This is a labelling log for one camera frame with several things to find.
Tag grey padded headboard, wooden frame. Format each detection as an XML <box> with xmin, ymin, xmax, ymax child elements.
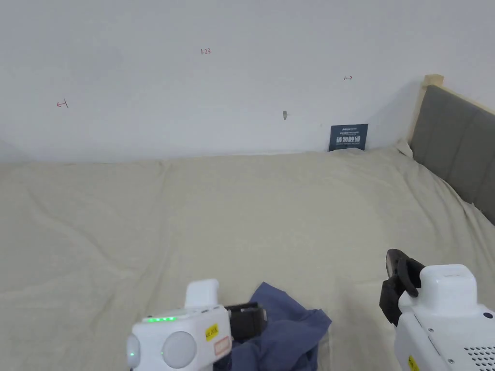
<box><xmin>408</xmin><ymin>74</ymin><xmax>495</xmax><ymax>227</ymax></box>

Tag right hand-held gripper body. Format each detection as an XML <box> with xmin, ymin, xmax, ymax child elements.
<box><xmin>379</xmin><ymin>264</ymin><xmax>495</xmax><ymax>371</ymax></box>

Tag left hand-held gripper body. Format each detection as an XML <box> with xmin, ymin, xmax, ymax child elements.
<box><xmin>126</xmin><ymin>279</ymin><xmax>268</xmax><ymax>371</ymax></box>

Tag dark blue wall sign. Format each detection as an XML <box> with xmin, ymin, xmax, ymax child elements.
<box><xmin>328</xmin><ymin>123</ymin><xmax>369</xmax><ymax>152</ymax></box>

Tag dark blue shirt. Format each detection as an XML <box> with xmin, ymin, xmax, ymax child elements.
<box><xmin>227</xmin><ymin>281</ymin><xmax>333</xmax><ymax>371</ymax></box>

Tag bed with beige sheet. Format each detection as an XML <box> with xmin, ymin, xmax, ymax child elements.
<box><xmin>0</xmin><ymin>140</ymin><xmax>495</xmax><ymax>371</ymax></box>

